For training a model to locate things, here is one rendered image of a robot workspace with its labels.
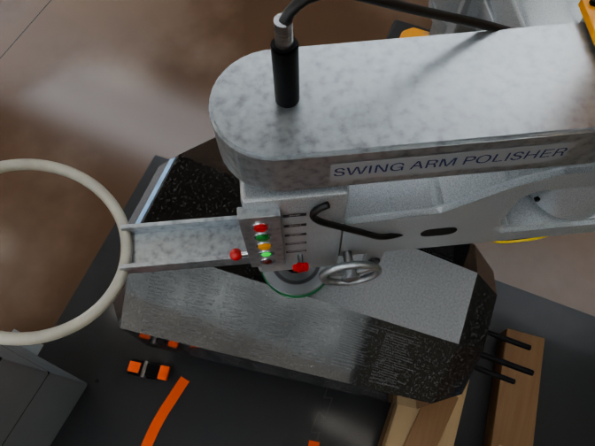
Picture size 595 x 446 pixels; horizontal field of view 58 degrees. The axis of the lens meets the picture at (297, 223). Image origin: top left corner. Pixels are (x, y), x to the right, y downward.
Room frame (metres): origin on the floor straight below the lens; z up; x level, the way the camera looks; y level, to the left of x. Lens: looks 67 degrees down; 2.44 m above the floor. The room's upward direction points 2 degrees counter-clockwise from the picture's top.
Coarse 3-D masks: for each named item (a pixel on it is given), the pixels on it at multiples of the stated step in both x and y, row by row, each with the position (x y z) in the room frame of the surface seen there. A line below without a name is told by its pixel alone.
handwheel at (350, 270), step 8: (344, 256) 0.42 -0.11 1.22; (336, 264) 0.39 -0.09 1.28; (344, 264) 0.38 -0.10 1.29; (352, 264) 0.38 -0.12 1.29; (360, 264) 0.38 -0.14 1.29; (368, 264) 0.38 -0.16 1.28; (376, 264) 0.39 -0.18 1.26; (328, 272) 0.37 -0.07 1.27; (336, 272) 0.38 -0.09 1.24; (344, 272) 0.38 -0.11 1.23; (352, 272) 0.38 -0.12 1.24; (360, 272) 0.38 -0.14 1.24; (376, 272) 0.38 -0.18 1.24; (320, 280) 0.37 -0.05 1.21; (328, 280) 0.38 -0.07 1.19; (336, 280) 0.38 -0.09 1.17; (344, 280) 0.36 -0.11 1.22; (352, 280) 0.37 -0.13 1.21; (360, 280) 0.38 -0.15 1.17; (368, 280) 0.38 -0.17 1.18
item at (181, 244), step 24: (144, 240) 0.53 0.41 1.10; (168, 240) 0.53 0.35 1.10; (192, 240) 0.53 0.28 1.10; (216, 240) 0.53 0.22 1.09; (240, 240) 0.53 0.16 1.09; (144, 264) 0.45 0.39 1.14; (168, 264) 0.45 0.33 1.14; (192, 264) 0.45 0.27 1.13; (216, 264) 0.45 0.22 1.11; (240, 264) 0.46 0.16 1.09
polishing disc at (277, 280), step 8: (272, 272) 0.49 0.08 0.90; (280, 272) 0.49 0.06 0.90; (288, 272) 0.49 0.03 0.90; (304, 272) 0.49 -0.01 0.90; (312, 272) 0.49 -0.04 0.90; (320, 272) 0.49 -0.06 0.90; (272, 280) 0.47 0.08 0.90; (280, 280) 0.47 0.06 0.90; (288, 280) 0.47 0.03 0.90; (296, 280) 0.47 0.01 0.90; (304, 280) 0.47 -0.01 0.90; (312, 280) 0.46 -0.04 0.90; (280, 288) 0.44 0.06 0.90; (288, 288) 0.44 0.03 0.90; (296, 288) 0.44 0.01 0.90; (304, 288) 0.44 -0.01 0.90; (312, 288) 0.44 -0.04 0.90
